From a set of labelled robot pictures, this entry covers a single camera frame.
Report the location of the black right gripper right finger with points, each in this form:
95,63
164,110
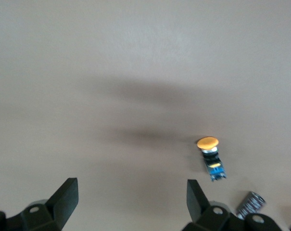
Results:
195,202

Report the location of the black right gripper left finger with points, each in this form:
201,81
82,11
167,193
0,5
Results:
63,197

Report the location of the orange push button switch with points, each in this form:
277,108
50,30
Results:
207,142

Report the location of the dark printed capacitor cylinder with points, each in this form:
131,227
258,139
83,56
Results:
252,204

